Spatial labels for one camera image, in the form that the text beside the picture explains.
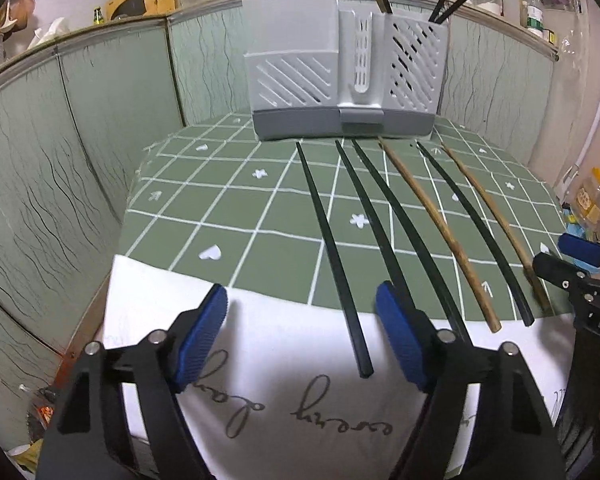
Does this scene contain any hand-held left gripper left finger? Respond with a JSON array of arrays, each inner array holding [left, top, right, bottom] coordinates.
[[35, 282, 229, 480]]

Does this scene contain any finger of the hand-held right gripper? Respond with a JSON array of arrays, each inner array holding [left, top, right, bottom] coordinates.
[[559, 234, 600, 272], [532, 252, 600, 292]]

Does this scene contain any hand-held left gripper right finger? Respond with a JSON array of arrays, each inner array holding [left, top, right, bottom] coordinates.
[[375, 281, 566, 480]]

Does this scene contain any white grey utensil holder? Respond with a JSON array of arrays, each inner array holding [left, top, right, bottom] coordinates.
[[243, 0, 451, 142]]

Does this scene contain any clear jar yellow lid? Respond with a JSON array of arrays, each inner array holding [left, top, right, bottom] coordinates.
[[575, 167, 600, 226]]

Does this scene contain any green checked tablecloth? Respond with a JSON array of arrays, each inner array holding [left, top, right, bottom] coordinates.
[[102, 112, 576, 480]]

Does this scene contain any white pipe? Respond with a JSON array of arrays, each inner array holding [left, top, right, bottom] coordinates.
[[555, 35, 600, 196]]

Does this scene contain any green label plastic bottle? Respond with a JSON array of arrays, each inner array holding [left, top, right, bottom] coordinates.
[[525, 2, 546, 36]]

